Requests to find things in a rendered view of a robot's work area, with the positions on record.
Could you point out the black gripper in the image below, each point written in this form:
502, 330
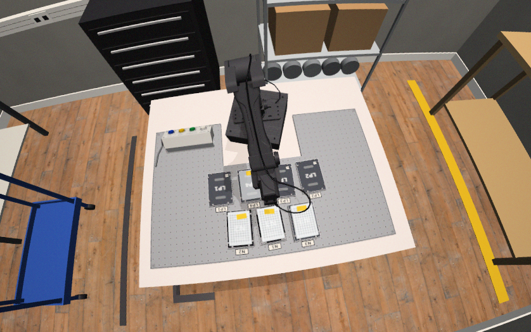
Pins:
254, 179

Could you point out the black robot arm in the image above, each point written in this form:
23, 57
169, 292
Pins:
252, 111

